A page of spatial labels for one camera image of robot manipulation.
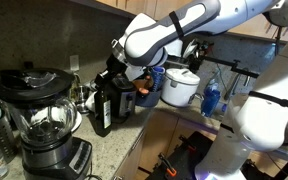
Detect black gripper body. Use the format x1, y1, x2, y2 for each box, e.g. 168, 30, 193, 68
104, 54, 129, 82

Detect dark glass olive oil bottle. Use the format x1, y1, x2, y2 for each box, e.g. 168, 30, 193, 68
93, 75, 113, 138

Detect blue water bottle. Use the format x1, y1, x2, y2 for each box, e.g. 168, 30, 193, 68
149, 66, 167, 93

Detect blue spray bottle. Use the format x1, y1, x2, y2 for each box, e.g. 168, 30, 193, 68
200, 77, 222, 119

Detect white cloth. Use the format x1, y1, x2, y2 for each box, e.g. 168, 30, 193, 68
84, 91, 98, 113

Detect black toaster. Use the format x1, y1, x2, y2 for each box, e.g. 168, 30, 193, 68
107, 75, 138, 120

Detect white plate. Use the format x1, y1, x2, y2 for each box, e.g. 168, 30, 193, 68
71, 111, 83, 134

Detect white rice cooker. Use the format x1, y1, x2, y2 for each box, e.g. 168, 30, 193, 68
160, 67, 202, 108

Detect wooden upper cabinets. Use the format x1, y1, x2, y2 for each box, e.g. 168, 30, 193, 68
70, 0, 288, 43

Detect wooden cabinets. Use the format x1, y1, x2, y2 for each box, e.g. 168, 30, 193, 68
112, 109, 225, 180
70, 0, 288, 43

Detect wooden lower cabinets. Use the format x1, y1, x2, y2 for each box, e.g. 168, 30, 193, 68
112, 109, 225, 180

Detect black blender with glass jar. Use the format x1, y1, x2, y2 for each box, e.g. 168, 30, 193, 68
0, 68, 93, 180

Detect black clamp orange tip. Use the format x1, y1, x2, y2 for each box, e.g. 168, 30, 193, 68
157, 152, 178, 178
178, 134, 197, 152

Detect perforated metal utensil holder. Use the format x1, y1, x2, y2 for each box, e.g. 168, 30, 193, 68
0, 113, 17, 164

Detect black case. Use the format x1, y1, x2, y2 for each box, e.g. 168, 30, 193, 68
145, 130, 215, 180

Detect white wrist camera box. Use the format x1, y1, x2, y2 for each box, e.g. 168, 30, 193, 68
125, 64, 145, 82

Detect glass cruet with handle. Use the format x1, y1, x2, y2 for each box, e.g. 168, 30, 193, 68
73, 84, 91, 114

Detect white wall outlet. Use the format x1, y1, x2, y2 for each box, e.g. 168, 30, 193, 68
69, 54, 80, 73

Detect pot with orange handles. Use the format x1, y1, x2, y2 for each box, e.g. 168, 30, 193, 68
133, 78, 162, 108

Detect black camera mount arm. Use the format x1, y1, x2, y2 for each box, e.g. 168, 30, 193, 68
202, 54, 260, 79

